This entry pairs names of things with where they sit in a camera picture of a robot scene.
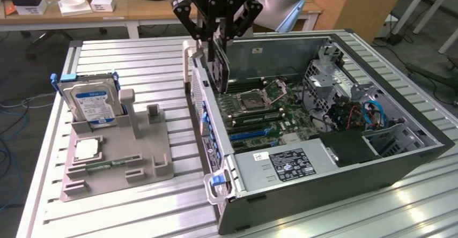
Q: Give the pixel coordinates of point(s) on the green graphics card black cooler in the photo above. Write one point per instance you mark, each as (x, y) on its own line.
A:
(219, 71)

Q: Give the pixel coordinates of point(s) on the small white labelled box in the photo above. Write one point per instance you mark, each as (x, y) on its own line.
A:
(101, 4)

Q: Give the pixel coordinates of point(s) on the metal socket cover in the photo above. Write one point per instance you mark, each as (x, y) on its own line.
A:
(281, 85)

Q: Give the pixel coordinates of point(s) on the wooden cabinet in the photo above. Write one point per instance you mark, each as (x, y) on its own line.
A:
(357, 7)

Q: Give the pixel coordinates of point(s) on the CPU socket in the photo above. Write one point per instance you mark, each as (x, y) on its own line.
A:
(253, 100)

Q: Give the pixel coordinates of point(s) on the white square holder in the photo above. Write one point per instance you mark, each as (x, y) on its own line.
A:
(74, 6)

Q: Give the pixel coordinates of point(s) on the metal disk bay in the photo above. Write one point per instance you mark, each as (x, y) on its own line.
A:
(321, 88)

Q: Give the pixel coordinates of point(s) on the black RAM stick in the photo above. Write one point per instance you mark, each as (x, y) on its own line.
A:
(260, 121)
(255, 115)

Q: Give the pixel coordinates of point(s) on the wooden desk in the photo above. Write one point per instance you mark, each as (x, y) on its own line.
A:
(53, 21)

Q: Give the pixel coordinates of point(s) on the white floor box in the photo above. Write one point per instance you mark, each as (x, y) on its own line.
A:
(387, 26)

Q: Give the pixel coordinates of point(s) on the black office chair base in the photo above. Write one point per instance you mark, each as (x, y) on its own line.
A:
(45, 37)

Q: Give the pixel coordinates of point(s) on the green motherboard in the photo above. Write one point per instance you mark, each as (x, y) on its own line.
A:
(296, 120)

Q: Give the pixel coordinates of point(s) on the black expansion slot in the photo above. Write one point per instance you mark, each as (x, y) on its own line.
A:
(252, 129)

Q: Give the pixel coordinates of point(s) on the hard disk with blue rails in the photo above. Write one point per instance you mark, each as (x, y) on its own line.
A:
(92, 106)

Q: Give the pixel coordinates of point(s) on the white box with black lid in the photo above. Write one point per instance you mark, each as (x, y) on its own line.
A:
(29, 6)

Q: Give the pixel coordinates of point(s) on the blue expansion slot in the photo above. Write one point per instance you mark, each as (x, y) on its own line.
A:
(247, 135)

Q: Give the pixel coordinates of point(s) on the silver chipset heatsink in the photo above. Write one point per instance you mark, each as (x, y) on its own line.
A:
(292, 138)

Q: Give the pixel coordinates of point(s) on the black floor stand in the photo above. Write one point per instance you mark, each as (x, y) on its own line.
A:
(436, 74)

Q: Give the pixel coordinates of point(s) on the silver CPU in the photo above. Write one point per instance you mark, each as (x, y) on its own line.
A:
(86, 149)

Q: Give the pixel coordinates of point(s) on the gray power supply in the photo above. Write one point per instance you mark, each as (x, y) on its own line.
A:
(249, 176)

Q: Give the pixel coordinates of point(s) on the green RAM stick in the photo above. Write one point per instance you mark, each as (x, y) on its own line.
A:
(106, 165)

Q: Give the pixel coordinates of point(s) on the gray parts rack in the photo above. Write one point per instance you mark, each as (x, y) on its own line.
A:
(106, 179)

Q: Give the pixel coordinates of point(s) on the open black PC case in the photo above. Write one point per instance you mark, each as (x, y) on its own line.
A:
(321, 200)

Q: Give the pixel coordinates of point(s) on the white table frame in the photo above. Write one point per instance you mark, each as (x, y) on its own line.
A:
(398, 23)

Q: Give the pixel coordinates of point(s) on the gray metal drive bracket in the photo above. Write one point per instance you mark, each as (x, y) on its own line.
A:
(386, 138)

